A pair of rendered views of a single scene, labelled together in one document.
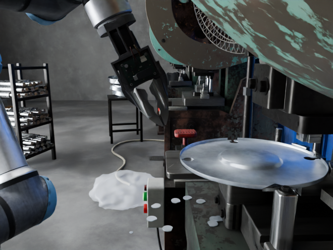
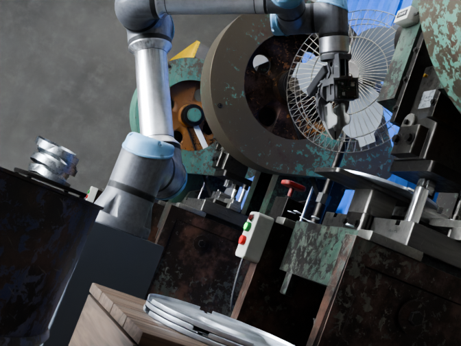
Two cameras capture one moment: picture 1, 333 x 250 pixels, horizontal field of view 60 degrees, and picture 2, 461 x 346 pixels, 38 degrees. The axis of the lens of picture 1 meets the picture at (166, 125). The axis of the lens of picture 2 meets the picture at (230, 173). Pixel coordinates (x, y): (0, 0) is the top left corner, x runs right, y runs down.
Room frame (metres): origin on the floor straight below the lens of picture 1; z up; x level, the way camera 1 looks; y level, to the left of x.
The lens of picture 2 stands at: (-1.00, 0.67, 0.48)
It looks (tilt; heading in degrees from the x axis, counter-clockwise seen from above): 7 degrees up; 344
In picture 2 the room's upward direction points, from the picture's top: 21 degrees clockwise
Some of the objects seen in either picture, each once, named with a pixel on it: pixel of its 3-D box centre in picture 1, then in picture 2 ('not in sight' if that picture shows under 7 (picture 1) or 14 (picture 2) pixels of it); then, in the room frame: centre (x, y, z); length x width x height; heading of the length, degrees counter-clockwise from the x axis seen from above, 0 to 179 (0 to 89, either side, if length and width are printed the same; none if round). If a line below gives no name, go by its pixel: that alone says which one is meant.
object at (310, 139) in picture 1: (307, 131); (424, 187); (0.57, -0.29, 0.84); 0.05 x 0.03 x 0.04; 1
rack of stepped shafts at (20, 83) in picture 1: (20, 115); not in sight; (2.64, 1.36, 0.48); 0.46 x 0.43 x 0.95; 71
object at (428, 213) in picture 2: (305, 169); (416, 216); (0.57, -0.29, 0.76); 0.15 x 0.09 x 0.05; 1
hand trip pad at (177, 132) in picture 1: (185, 142); (290, 194); (0.90, -0.06, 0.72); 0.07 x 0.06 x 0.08; 91
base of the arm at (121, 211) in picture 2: not in sight; (124, 208); (0.57, 0.44, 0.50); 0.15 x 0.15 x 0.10
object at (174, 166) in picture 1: (224, 187); (358, 207); (0.57, -0.12, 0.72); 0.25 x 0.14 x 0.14; 91
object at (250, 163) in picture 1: (249, 157); (381, 190); (0.57, -0.17, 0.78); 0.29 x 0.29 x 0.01
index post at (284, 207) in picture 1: (283, 216); (416, 204); (0.39, -0.18, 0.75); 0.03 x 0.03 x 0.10; 1
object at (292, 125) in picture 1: (315, 120); (431, 181); (0.57, -0.30, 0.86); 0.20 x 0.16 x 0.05; 1
